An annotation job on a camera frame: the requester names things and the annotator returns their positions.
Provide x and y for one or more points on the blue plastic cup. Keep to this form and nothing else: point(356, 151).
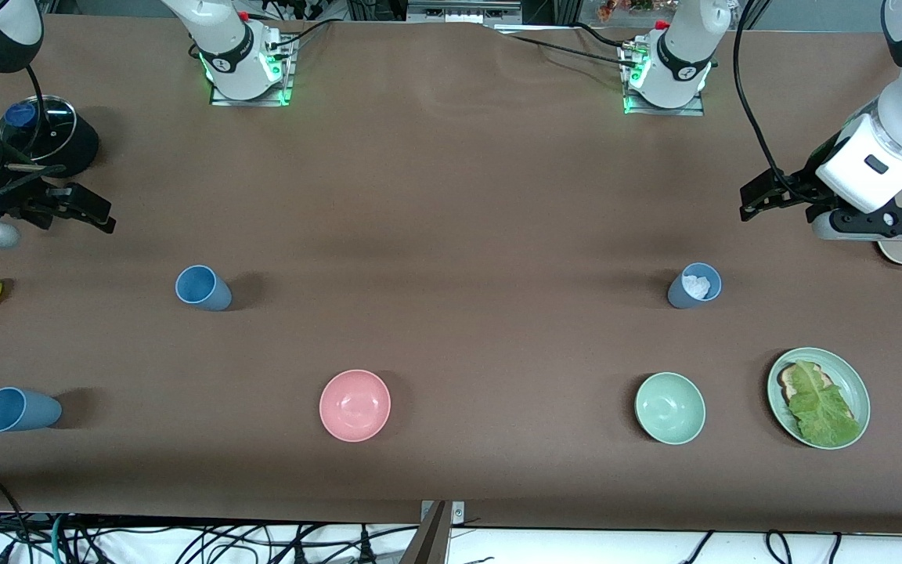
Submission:
point(32, 411)
point(212, 296)
point(684, 296)

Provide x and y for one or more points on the small metal table bracket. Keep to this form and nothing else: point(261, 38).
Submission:
point(457, 511)

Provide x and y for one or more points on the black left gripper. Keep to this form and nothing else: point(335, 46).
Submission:
point(806, 183)

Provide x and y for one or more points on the pink bowl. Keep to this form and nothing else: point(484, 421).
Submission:
point(355, 406)

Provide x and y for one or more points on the toast slice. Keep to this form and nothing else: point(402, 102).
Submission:
point(789, 382)

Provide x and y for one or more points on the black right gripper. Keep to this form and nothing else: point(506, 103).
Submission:
point(22, 199)

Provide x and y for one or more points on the mint green plate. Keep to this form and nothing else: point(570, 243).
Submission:
point(850, 384)

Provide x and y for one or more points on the mint green bowl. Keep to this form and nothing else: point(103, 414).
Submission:
point(670, 408)

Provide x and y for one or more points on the green lettuce leaf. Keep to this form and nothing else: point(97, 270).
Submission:
point(823, 407)

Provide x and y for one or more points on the dark brown pole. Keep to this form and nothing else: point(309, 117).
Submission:
point(429, 540)

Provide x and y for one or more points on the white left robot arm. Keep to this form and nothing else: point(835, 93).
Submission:
point(686, 47)

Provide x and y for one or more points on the silver metal frame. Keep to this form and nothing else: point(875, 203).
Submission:
point(463, 12)

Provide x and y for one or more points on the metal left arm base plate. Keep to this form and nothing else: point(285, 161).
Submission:
point(666, 111)

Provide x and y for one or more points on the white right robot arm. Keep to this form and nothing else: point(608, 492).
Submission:
point(228, 39)

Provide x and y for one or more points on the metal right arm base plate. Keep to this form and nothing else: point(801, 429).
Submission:
point(251, 100)

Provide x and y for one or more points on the crumpled white tissue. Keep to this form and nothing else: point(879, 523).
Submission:
point(697, 287)

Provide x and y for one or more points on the glass lid with blue knob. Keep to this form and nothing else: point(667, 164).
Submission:
point(55, 125)

